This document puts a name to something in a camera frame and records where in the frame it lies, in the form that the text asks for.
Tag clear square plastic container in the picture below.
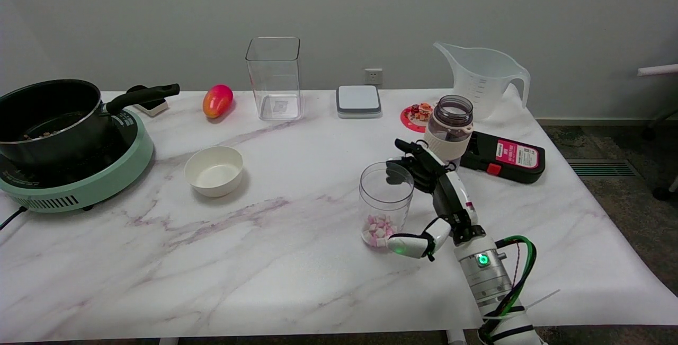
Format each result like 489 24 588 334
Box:
245 37 304 121

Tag small white black device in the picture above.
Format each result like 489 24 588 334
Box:
127 85 170 118

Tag green induction cooker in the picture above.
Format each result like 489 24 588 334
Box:
0 108 155 213

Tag red round coaster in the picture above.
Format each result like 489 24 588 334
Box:
400 104 436 133

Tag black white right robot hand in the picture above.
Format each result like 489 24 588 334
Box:
386 138 485 261

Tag translucent plastic measuring jug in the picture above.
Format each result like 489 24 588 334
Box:
434 42 531 121

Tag clear round jar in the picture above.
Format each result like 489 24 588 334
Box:
359 162 415 250

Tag red yellow mango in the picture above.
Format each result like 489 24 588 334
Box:
203 84 234 119

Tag black cooker power cord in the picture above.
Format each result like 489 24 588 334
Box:
0 206 27 231

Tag white bowl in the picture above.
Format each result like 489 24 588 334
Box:
184 146 244 198

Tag black box with pink label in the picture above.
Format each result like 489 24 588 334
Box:
459 131 546 184

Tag white pipe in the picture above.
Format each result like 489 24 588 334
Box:
637 64 678 77

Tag black chair base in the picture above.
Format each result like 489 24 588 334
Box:
641 107 678 201

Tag grey white square lid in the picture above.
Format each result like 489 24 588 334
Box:
336 85 383 119

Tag pink white marshmallows in jar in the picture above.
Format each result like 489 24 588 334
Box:
363 215 399 248

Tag black saucepan with handle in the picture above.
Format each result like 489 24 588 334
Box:
0 79 181 169

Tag floor vent grille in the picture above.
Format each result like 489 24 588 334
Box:
566 158 638 178

